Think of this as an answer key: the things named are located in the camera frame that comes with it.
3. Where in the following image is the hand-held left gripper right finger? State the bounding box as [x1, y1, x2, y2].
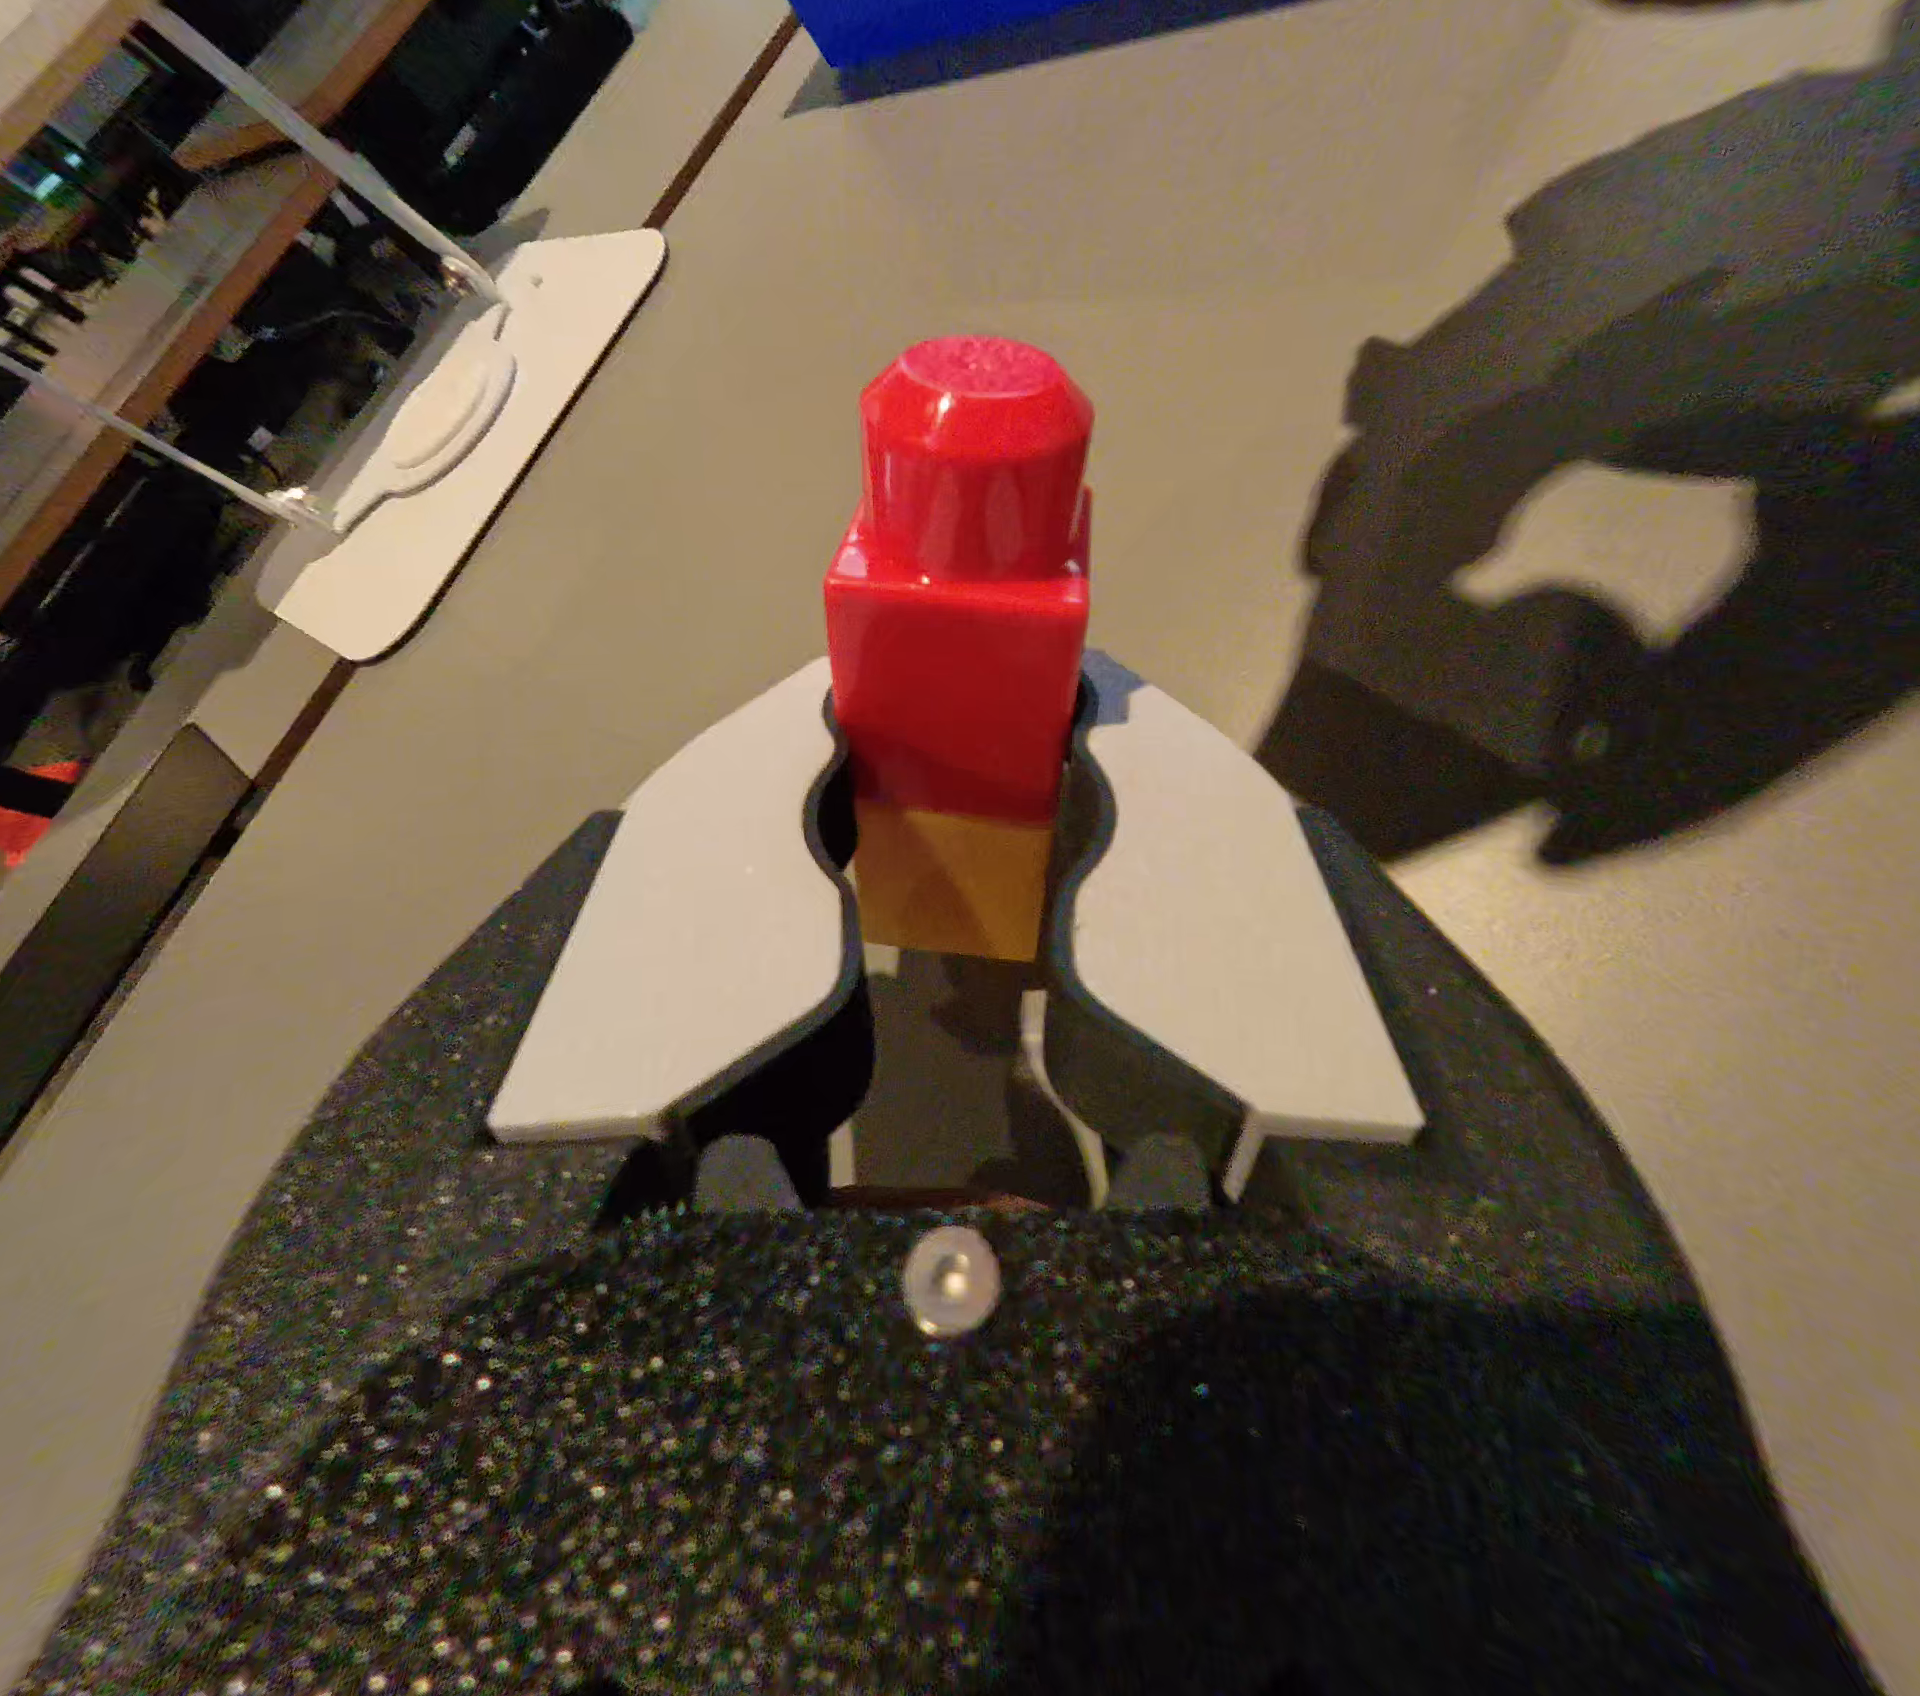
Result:
[1020, 648, 1431, 1206]

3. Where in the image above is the red mega block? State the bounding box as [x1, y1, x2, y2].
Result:
[823, 333, 1094, 822]

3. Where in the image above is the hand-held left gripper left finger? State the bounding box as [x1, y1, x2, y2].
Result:
[484, 653, 875, 1204]

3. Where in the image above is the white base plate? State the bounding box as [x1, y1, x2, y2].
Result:
[256, 227, 670, 665]

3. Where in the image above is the clear acrylic stand leg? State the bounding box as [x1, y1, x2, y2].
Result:
[136, 0, 508, 305]
[0, 353, 350, 532]

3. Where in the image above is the orange traffic cone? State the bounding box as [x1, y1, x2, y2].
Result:
[0, 757, 70, 871]

